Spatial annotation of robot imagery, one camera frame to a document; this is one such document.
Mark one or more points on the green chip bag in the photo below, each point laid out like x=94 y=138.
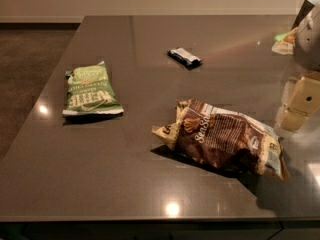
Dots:
x=89 y=92

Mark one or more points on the crumpled yellow wrapper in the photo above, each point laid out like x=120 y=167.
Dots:
x=285 y=43

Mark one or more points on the small dark blue snack packet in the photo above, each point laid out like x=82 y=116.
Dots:
x=184 y=57

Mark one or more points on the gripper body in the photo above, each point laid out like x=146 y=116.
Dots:
x=308 y=45

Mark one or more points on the brown chip bag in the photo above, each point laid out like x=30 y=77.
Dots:
x=225 y=140

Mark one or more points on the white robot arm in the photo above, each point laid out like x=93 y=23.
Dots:
x=307 y=43

